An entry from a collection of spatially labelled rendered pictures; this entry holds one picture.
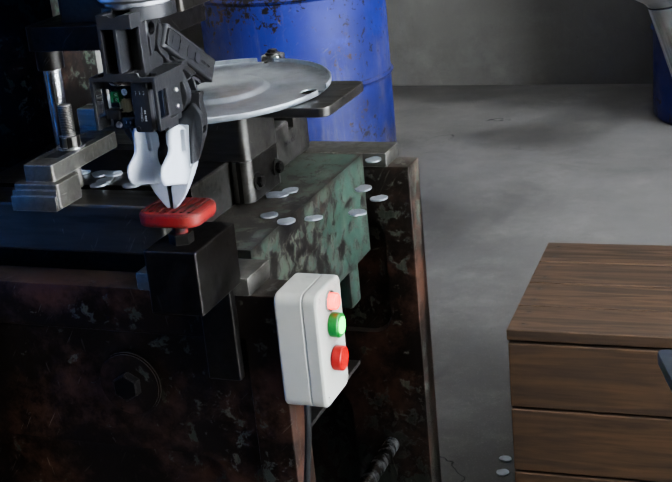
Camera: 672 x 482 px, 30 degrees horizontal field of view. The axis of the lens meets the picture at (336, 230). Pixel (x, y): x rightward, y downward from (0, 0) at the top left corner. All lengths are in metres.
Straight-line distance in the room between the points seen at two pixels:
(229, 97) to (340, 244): 0.28
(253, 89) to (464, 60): 3.45
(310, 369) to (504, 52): 3.66
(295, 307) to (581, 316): 0.70
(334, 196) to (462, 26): 3.32
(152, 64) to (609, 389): 0.96
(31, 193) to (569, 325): 0.84
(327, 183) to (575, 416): 0.56
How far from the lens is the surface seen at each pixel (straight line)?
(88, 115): 1.63
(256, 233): 1.49
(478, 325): 2.78
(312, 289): 1.35
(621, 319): 1.93
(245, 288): 1.37
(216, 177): 1.56
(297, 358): 1.37
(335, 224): 1.69
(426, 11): 5.00
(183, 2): 1.56
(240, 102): 1.55
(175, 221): 1.27
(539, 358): 1.91
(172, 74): 1.21
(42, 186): 1.48
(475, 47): 4.97
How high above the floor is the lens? 1.13
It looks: 19 degrees down
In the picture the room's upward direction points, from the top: 6 degrees counter-clockwise
